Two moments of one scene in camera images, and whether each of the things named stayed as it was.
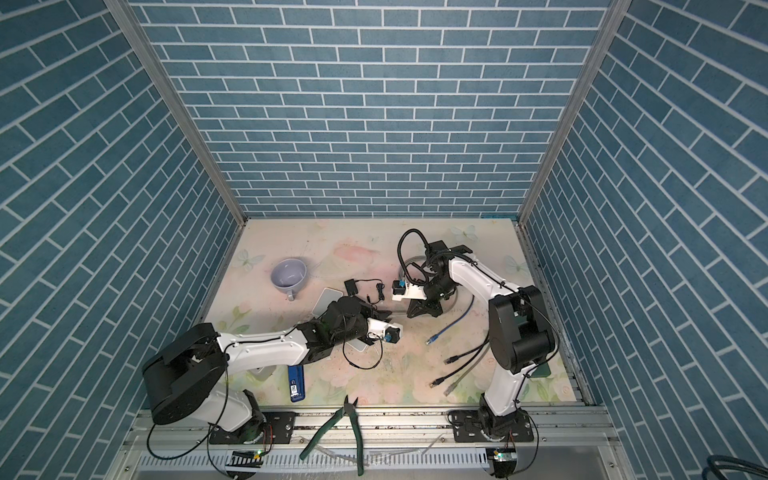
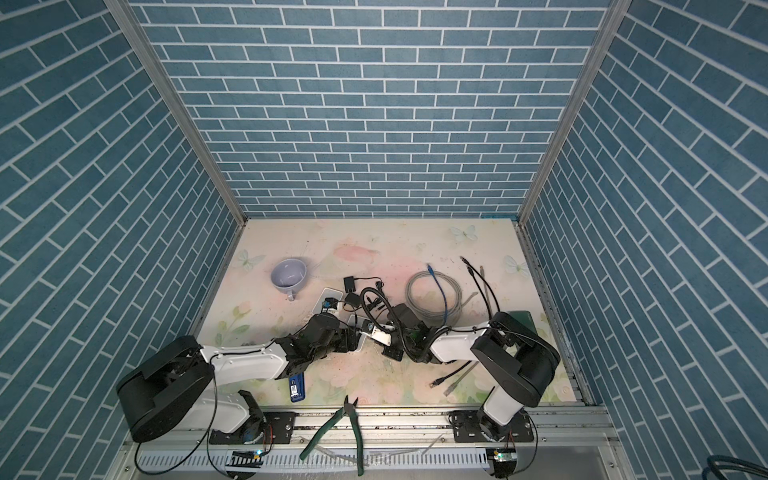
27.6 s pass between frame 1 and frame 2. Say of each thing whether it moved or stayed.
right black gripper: moved
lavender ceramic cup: stayed
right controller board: stayed
